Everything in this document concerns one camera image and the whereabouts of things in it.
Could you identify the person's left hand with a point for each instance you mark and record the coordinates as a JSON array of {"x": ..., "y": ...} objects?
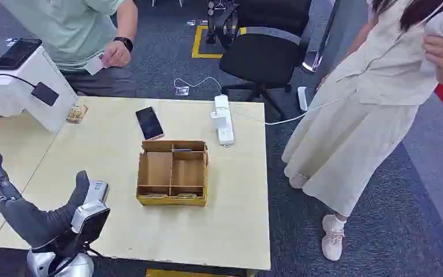
[{"x": 117, "y": 55}]

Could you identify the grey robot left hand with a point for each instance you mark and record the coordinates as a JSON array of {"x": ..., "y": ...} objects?
[{"x": 30, "y": 221}]

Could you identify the white card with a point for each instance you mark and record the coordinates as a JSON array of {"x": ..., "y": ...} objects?
[{"x": 94, "y": 65}]

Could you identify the white handheld controller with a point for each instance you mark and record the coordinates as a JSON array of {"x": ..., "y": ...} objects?
[{"x": 441, "y": 23}]

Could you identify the black wristwatch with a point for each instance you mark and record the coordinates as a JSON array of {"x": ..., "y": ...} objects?
[{"x": 124, "y": 42}]

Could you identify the person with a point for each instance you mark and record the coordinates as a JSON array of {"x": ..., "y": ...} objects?
[
  {"x": 359, "y": 126},
  {"x": 68, "y": 34}
]

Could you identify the gold card pack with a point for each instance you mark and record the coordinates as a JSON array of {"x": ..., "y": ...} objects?
[{"x": 76, "y": 114}]

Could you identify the grey card reader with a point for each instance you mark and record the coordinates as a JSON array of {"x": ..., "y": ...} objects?
[{"x": 97, "y": 191}]

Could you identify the silver floor socket plate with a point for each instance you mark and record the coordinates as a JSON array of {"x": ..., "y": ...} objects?
[{"x": 182, "y": 91}]

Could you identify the black smartphone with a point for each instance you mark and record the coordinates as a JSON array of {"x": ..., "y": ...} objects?
[{"x": 149, "y": 123}]

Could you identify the black adapter box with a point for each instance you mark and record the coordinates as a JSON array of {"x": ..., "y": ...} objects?
[{"x": 45, "y": 94}]

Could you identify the white laptop stand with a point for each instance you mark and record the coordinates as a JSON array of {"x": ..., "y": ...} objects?
[{"x": 34, "y": 91}]

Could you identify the black legged stand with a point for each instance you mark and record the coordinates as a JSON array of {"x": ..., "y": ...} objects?
[{"x": 221, "y": 23}]

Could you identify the white crumpled plastic bag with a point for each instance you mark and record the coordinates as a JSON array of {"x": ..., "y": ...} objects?
[{"x": 3, "y": 107}]

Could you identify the white charger plug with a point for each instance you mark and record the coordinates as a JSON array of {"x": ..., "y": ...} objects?
[{"x": 218, "y": 119}]

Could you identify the white power strip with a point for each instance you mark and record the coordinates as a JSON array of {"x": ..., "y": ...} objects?
[{"x": 224, "y": 122}]

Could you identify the wooden compartment box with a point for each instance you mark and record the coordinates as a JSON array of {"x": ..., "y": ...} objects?
[{"x": 172, "y": 174}]

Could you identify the grey metal stand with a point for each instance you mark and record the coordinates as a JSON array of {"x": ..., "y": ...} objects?
[{"x": 319, "y": 42}]

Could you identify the black office chair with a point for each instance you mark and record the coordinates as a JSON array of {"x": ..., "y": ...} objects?
[{"x": 261, "y": 57}]

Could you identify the white floor device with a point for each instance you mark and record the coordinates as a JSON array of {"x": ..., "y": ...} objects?
[{"x": 302, "y": 98}]

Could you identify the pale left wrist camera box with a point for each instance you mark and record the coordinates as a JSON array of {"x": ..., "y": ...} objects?
[{"x": 89, "y": 221}]

